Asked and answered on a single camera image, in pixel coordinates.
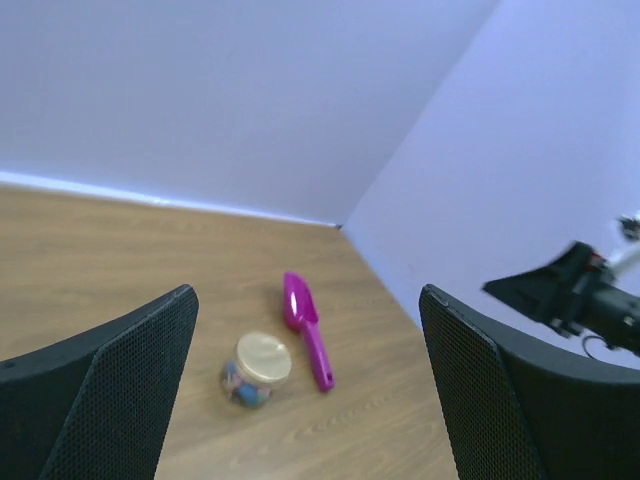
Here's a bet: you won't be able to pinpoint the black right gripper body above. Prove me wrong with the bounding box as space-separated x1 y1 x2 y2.
550 242 639 355

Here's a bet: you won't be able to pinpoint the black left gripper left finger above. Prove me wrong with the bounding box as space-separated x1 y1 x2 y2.
1 285 199 479

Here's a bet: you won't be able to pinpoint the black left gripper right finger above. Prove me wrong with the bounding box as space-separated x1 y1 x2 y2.
419 285 639 480

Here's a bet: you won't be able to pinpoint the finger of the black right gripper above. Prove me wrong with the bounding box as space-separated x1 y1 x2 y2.
482 262 570 323

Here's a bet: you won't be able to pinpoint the clear plastic jar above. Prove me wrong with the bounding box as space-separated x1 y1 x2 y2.
220 361 274 408

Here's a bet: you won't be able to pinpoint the white jar lid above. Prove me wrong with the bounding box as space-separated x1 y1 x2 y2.
235 331 292 388

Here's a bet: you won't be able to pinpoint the magenta plastic scoop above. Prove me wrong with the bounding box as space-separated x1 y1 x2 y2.
283 272 335 393

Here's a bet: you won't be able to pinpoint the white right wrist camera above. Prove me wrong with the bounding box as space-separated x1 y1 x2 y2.
606 212 639 277

